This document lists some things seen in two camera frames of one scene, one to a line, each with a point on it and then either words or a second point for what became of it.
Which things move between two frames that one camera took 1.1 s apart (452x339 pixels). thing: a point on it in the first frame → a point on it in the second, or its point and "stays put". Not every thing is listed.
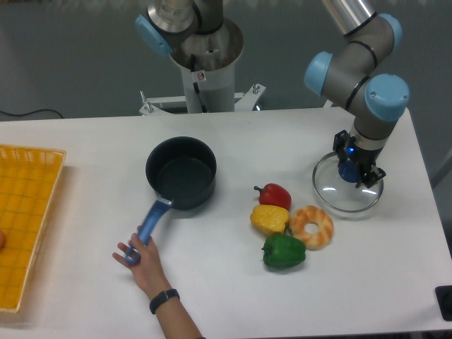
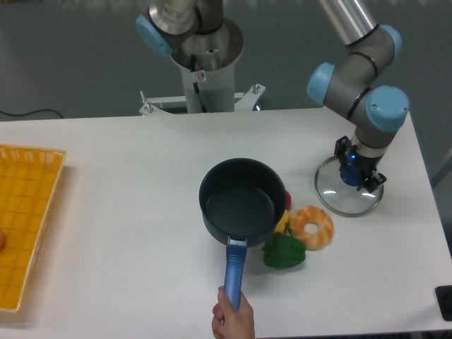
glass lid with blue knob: (336, 185) stays put
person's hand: (144, 263) → (229, 323)
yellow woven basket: (27, 179) stays put
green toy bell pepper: (282, 251) stays put
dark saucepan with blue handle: (181, 171) → (243, 201)
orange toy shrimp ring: (309, 214) stays put
